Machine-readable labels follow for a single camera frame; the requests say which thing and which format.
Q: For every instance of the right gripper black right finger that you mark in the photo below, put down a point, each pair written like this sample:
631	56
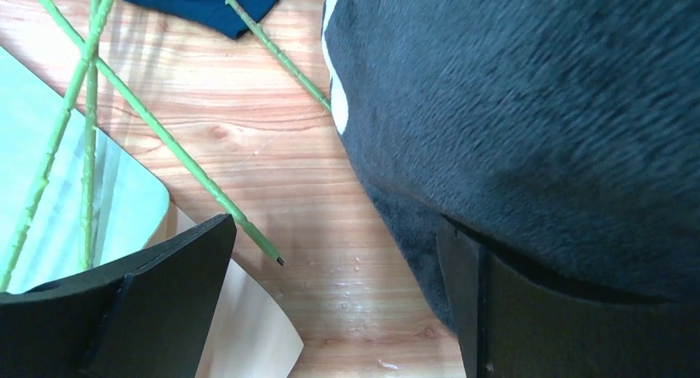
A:
516	318

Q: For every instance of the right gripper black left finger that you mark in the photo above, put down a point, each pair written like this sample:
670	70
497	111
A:
147	314

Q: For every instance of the wrapping paper sheet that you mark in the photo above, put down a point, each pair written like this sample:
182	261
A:
132	210

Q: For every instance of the fake rose stem one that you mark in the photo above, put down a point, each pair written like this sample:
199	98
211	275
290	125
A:
180	153

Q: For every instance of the fake rose stem four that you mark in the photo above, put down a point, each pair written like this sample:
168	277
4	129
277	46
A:
280	56

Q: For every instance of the fake rose stem two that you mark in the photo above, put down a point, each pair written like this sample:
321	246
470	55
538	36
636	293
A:
100	10

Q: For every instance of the fake rose stem three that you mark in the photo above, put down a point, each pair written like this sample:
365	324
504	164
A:
88	180

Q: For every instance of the black floral plush blanket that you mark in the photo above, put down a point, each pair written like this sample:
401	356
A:
566	130

